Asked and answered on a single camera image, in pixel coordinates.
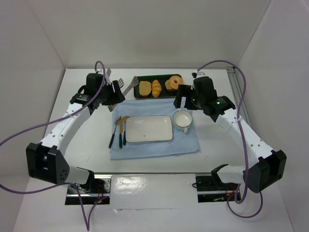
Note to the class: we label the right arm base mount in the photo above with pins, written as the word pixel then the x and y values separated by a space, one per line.
pixel 212 191

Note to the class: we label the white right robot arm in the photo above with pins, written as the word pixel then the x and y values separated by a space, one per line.
pixel 263 165

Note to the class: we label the gold fork teal handle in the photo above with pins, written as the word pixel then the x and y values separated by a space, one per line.
pixel 113 134

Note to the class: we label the bread slice with seeds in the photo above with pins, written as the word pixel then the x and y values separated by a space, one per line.
pixel 145 88

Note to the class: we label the metal tongs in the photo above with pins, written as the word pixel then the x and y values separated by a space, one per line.
pixel 133 83

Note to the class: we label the white cup with handle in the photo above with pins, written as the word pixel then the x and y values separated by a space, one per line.
pixel 182 120

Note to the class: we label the white rectangular plate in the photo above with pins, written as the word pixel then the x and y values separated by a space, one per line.
pixel 141 129

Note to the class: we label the gold knife teal handle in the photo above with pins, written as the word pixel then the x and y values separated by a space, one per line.
pixel 120 133

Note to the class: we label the pink glazed donut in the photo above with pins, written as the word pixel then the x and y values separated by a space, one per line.
pixel 175 81

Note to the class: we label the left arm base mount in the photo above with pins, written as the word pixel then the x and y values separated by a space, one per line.
pixel 100 192

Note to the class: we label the gold spoon teal handle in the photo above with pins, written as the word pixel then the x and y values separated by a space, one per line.
pixel 124 137

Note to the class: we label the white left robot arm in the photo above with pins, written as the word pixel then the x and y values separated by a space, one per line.
pixel 46 160

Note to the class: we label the dark green tray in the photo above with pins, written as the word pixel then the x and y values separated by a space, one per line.
pixel 162 78

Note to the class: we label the orange croissant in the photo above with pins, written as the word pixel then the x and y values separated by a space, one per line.
pixel 156 88

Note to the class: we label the light blue cloth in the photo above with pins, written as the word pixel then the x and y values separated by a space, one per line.
pixel 181 143

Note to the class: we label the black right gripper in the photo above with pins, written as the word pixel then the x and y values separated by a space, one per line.
pixel 182 97

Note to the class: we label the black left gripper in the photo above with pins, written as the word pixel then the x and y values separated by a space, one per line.
pixel 114 92

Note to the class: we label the brown round bread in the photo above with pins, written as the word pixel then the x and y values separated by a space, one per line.
pixel 168 87

